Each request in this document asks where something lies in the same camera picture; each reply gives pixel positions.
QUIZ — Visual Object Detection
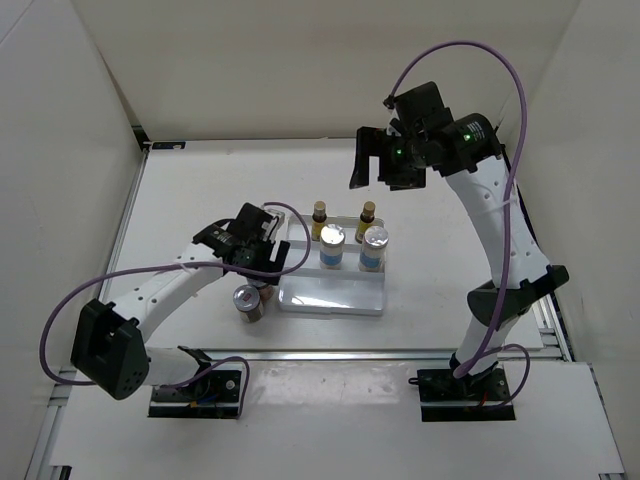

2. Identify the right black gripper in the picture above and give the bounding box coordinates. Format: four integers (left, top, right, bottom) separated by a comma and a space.
349, 128, 426, 192

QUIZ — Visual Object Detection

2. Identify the red lid spice jar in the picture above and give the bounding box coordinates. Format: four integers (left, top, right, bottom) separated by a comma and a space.
256, 284, 275, 303
233, 284, 264, 323

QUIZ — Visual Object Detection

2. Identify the red lid spice jar front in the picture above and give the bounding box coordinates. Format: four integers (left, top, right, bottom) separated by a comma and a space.
233, 284, 264, 323

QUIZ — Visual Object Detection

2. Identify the blue label jar front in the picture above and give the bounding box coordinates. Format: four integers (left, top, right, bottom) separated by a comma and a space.
319, 224, 346, 269

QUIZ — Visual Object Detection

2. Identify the blue label jar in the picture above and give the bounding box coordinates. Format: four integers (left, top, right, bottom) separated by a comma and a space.
319, 224, 346, 269
358, 226, 389, 272

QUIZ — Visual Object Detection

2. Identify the yellow bottle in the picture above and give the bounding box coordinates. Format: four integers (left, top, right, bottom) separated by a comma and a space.
311, 200, 327, 241
355, 201, 376, 244

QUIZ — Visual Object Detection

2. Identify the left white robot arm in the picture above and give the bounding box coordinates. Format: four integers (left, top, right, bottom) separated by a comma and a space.
71, 203, 290, 400

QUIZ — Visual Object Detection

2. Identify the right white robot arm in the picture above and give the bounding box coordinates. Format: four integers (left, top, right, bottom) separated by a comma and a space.
349, 113, 569, 400

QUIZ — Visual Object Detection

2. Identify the white divided tray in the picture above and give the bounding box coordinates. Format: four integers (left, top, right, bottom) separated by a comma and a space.
278, 215, 386, 316

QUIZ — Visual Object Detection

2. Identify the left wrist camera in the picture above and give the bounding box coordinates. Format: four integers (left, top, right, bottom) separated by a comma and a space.
264, 208, 286, 239

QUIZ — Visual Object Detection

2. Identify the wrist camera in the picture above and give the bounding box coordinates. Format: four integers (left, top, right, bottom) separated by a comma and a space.
393, 81, 453, 131
264, 208, 286, 239

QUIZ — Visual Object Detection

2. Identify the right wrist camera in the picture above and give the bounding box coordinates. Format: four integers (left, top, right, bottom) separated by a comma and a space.
393, 81, 453, 131

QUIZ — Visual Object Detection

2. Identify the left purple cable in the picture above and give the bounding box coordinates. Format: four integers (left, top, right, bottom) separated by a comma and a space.
39, 201, 311, 417

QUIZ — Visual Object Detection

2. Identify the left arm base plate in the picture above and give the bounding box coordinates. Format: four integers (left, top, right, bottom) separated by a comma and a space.
147, 362, 246, 420

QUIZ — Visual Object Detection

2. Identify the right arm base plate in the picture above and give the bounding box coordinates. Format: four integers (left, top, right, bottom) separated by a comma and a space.
409, 368, 516, 422

